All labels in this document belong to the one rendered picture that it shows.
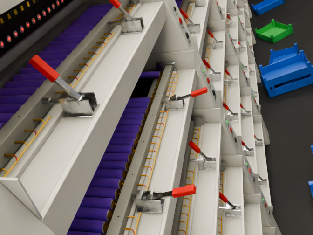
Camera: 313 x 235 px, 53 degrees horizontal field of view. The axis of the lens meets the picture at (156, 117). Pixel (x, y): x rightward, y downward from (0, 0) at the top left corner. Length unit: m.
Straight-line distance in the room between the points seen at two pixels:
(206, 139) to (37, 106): 0.56
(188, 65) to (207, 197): 0.34
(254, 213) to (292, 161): 0.69
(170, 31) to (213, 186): 0.39
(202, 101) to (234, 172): 0.27
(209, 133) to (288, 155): 0.99
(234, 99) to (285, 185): 0.56
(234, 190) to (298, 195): 0.70
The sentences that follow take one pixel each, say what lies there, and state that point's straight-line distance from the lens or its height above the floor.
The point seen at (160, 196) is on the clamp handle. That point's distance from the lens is 0.48.
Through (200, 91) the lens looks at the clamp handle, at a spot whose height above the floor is 0.96.
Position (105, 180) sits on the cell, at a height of 0.98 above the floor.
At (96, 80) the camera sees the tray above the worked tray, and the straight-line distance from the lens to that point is 0.47.
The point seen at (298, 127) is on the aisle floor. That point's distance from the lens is 1.98.
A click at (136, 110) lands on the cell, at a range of 0.68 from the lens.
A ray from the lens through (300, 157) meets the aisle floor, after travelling 1.81.
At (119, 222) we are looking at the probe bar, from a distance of 0.47.
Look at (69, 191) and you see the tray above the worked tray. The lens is 0.33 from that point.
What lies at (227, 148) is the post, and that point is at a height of 0.63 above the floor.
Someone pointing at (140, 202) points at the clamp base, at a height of 0.96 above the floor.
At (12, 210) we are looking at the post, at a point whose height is 1.15.
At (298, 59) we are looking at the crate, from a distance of 2.43.
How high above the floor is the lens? 1.27
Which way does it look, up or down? 28 degrees down
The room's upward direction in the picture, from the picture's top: 31 degrees counter-clockwise
